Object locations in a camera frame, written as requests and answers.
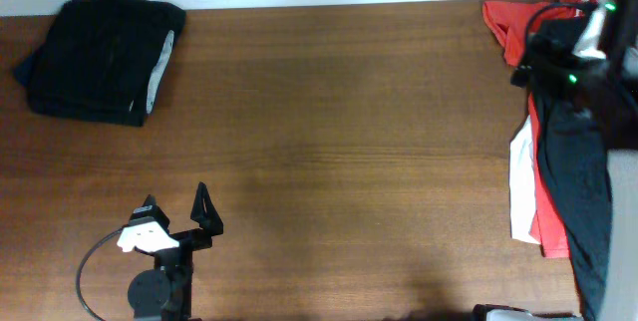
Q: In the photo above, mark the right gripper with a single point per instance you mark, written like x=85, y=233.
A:
x=556, y=58

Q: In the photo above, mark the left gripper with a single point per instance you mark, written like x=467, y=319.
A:
x=207, y=222

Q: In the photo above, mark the dark green shorts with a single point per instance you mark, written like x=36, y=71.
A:
x=103, y=60

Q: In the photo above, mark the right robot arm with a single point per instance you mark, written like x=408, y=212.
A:
x=616, y=120

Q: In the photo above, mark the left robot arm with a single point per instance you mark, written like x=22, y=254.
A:
x=164, y=292

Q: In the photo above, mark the black garment on right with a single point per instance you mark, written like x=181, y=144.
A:
x=572, y=163

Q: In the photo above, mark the red t-shirt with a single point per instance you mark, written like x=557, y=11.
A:
x=507, y=20

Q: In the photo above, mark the white garment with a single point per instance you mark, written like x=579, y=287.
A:
x=522, y=203

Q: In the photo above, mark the folded navy blue garment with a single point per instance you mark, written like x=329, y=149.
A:
x=23, y=72

